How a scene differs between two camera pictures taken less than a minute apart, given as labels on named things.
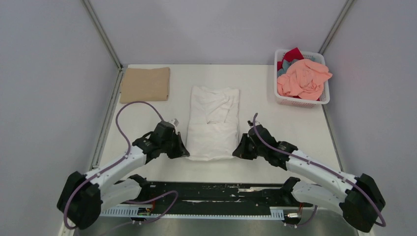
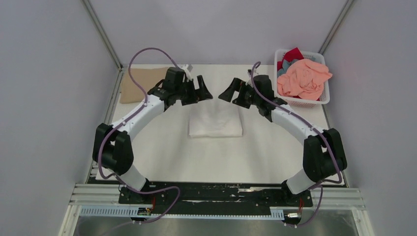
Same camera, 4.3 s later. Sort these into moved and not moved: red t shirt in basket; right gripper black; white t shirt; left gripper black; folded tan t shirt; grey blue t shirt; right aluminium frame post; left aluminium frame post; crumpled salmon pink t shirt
Moved: white t shirt; left gripper black; right gripper black
Not moved: crumpled salmon pink t shirt; right aluminium frame post; left aluminium frame post; grey blue t shirt; folded tan t shirt; red t shirt in basket
